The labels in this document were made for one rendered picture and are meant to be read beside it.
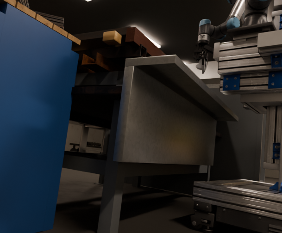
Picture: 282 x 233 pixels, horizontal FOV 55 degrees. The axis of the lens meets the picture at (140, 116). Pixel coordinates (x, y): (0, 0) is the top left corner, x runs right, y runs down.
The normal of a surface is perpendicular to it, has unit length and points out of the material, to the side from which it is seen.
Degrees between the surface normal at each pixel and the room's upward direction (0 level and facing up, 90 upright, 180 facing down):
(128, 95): 90
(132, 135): 90
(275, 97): 90
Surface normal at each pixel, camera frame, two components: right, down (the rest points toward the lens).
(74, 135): 0.79, 0.01
